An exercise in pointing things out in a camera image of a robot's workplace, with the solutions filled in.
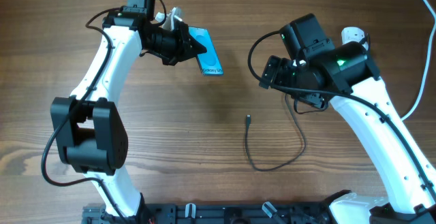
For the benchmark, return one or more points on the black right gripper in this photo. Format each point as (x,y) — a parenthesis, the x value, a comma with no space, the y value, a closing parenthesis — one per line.
(283,66)

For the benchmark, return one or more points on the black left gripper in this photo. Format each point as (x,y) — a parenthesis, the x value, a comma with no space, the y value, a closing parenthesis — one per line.
(184,42)

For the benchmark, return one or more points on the blue Galaxy smartphone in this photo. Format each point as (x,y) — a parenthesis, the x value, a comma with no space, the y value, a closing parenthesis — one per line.
(209,62)

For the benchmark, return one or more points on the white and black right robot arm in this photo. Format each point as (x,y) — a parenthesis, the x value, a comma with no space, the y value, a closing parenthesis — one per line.
(346,78)

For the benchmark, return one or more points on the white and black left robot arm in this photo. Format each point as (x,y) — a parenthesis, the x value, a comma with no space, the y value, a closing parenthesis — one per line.
(88,130)

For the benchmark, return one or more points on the white power strip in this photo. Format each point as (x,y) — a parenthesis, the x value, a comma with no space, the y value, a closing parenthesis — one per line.
(353,34)

